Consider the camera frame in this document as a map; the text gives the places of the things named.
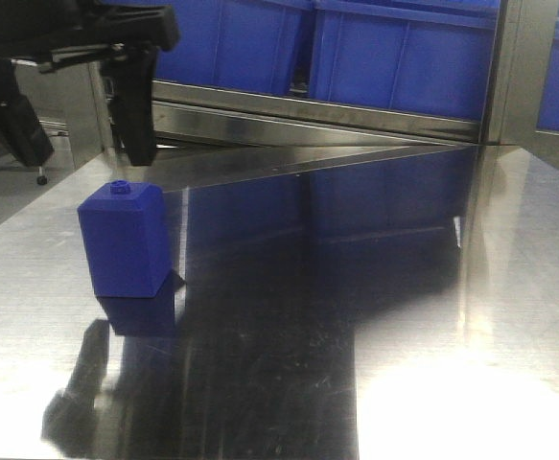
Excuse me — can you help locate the blue plastic bin right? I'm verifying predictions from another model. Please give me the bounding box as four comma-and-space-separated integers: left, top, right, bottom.
309, 1, 496, 121

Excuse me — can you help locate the blue plastic bin left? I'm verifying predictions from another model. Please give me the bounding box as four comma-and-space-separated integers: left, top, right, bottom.
155, 1, 313, 96

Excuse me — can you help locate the stainless steel shelf rail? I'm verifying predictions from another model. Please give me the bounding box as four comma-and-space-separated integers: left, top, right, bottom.
152, 80, 480, 142

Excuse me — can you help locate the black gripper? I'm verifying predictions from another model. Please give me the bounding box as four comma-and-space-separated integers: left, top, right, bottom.
0, 1, 179, 167

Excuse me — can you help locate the blue bottle-shaped plastic part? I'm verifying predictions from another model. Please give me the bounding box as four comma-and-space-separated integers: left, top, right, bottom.
78, 180, 173, 298

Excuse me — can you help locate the stainless steel shelf post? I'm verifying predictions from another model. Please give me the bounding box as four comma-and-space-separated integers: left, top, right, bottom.
479, 0, 559, 150

